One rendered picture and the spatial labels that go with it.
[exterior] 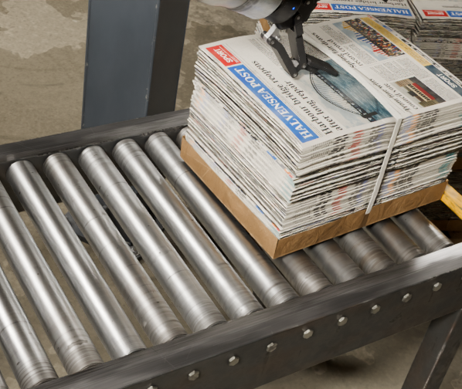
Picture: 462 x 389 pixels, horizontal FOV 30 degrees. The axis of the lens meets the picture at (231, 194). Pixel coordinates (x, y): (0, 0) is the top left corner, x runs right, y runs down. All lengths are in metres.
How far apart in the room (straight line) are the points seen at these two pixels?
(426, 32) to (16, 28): 1.80
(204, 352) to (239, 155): 0.34
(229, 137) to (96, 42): 0.87
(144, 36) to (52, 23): 1.45
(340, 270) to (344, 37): 0.40
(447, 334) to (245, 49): 0.64
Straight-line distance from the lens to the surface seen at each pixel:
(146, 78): 2.17
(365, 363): 2.38
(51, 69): 3.26
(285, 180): 1.30
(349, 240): 1.47
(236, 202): 1.41
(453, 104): 1.43
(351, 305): 1.35
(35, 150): 1.53
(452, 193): 1.60
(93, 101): 2.29
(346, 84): 1.40
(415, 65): 1.50
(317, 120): 1.29
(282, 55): 1.32
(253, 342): 1.26
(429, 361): 1.71
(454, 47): 2.25
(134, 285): 1.31
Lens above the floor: 1.73
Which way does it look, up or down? 39 degrees down
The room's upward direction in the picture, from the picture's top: 11 degrees clockwise
